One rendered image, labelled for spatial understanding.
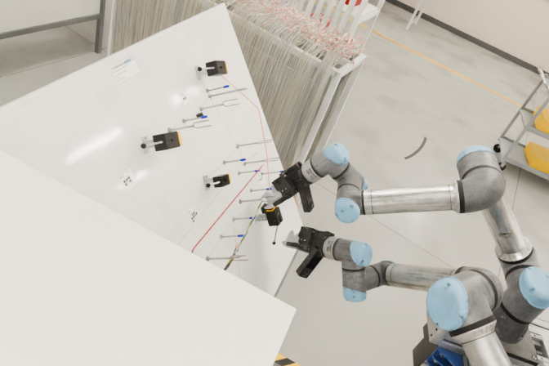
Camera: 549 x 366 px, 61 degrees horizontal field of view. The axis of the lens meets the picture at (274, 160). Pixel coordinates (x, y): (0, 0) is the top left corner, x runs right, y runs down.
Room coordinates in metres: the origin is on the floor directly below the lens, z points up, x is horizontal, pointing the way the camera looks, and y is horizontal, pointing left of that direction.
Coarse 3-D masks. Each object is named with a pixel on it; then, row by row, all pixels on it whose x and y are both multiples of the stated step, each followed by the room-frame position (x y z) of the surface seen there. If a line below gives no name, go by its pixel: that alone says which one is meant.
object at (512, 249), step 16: (464, 160) 1.28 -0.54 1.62; (480, 160) 1.24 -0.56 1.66; (496, 160) 1.28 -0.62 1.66; (464, 176) 1.21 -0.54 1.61; (496, 208) 1.25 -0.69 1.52; (496, 224) 1.25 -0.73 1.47; (512, 224) 1.26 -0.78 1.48; (496, 240) 1.27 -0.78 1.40; (512, 240) 1.25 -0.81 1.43; (528, 240) 1.30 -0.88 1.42; (512, 256) 1.24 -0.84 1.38; (528, 256) 1.25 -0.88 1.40
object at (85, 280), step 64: (0, 192) 0.35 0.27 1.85; (64, 192) 0.38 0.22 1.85; (0, 256) 0.27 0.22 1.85; (64, 256) 0.30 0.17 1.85; (128, 256) 0.33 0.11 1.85; (192, 256) 0.36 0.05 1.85; (0, 320) 0.21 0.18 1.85; (64, 320) 0.23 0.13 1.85; (128, 320) 0.26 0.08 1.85; (192, 320) 0.28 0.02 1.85; (256, 320) 0.31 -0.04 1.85
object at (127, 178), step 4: (128, 168) 0.87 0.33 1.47; (124, 172) 0.85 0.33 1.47; (128, 172) 0.86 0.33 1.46; (132, 172) 0.87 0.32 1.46; (120, 176) 0.83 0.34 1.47; (124, 176) 0.84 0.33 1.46; (128, 176) 0.86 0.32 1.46; (132, 176) 0.87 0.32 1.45; (120, 180) 0.83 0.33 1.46; (124, 180) 0.84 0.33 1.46; (128, 180) 0.85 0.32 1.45; (132, 180) 0.86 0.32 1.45; (136, 180) 0.87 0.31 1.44; (124, 184) 0.83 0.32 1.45; (128, 184) 0.84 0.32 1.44; (132, 184) 0.86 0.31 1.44; (136, 184) 0.87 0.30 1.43; (124, 188) 0.83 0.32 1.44; (128, 188) 0.84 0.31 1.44; (132, 188) 0.85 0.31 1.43; (128, 192) 0.83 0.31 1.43
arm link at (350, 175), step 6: (348, 162) 1.28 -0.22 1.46; (348, 168) 1.25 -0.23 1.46; (354, 168) 1.27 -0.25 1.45; (342, 174) 1.24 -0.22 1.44; (348, 174) 1.24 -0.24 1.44; (354, 174) 1.25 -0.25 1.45; (360, 174) 1.28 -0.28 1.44; (336, 180) 1.24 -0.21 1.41; (342, 180) 1.22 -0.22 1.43; (348, 180) 1.22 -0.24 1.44; (354, 180) 1.22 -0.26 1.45; (360, 180) 1.25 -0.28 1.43; (360, 186) 1.22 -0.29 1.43; (366, 186) 1.26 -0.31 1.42
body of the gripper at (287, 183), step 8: (288, 168) 1.30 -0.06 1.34; (296, 168) 1.26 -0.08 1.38; (280, 176) 1.25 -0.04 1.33; (288, 176) 1.26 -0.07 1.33; (296, 176) 1.26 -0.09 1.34; (280, 184) 1.25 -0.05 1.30; (288, 184) 1.24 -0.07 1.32; (296, 184) 1.26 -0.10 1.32; (280, 192) 1.25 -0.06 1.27; (288, 192) 1.24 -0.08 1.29; (296, 192) 1.24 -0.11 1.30
